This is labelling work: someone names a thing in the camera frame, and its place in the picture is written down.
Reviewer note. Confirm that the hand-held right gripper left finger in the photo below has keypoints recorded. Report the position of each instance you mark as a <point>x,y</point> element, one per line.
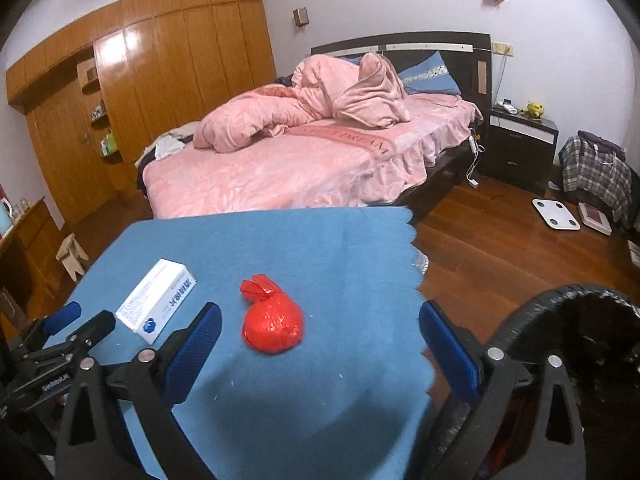
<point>197,350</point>

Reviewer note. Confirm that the wooden wardrobe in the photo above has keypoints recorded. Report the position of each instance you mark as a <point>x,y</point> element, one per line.
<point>175,70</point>

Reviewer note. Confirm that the white power strip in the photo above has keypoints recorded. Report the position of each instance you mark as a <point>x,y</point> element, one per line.
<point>474,150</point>

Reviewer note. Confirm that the pink bed sheet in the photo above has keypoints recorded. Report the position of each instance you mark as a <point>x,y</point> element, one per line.
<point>300,170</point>

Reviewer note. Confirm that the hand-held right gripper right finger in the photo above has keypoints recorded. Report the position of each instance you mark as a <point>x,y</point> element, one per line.
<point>450,355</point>

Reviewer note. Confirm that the white cardboard box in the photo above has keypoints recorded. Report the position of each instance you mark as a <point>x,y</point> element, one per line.
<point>155,295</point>

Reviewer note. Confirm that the white device on nightstand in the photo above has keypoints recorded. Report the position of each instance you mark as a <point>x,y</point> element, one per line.
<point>507,107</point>

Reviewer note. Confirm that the dark nightstand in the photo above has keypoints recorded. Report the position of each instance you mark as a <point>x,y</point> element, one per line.
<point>515,155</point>

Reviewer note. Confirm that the plaid bag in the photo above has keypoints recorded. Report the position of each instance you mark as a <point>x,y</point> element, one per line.
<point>595,175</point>

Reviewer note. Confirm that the pink quilt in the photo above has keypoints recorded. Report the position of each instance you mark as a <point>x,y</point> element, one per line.
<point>320,95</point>

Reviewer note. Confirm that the wooden sideboard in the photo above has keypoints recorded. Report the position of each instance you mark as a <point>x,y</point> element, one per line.
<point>35,260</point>

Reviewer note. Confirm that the light blue kettle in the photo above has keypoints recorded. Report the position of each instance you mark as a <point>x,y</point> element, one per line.
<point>5,217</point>

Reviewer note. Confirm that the blue table cloth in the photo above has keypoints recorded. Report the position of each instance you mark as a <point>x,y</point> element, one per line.
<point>300,410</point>

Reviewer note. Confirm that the blue pillow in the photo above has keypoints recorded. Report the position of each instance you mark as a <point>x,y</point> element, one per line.
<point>435,77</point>

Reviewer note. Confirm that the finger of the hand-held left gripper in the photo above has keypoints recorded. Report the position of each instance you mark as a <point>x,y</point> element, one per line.
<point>62,315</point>
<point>95,327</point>

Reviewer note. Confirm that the white cloth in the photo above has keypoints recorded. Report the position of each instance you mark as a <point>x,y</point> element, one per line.
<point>167,146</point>

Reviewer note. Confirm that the flat box on floor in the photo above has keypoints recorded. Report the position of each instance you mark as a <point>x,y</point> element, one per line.
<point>595,217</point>

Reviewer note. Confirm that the yellow toy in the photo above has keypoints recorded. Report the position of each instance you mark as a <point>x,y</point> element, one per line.
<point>534,109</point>

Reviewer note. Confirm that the dark wooden bed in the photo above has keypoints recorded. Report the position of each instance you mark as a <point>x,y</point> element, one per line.
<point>470,55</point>

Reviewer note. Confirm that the clear glass cup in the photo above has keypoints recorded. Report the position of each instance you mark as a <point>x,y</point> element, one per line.
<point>22,208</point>

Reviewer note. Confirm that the small brown wall box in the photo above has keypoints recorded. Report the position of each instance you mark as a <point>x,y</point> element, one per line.
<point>300,17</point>

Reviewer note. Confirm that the red plastic bag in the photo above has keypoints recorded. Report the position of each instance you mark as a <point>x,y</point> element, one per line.
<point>272,325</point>

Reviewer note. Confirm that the black lined trash bin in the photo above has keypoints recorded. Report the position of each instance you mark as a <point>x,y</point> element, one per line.
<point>550,299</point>

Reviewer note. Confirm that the white bathroom scale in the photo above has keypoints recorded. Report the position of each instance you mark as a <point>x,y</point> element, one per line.
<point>556,214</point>

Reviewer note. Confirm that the small white stool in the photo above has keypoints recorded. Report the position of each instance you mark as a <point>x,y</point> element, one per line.
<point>72,255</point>

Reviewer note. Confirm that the wall socket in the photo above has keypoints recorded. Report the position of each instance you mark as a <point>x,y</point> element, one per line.
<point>502,49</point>

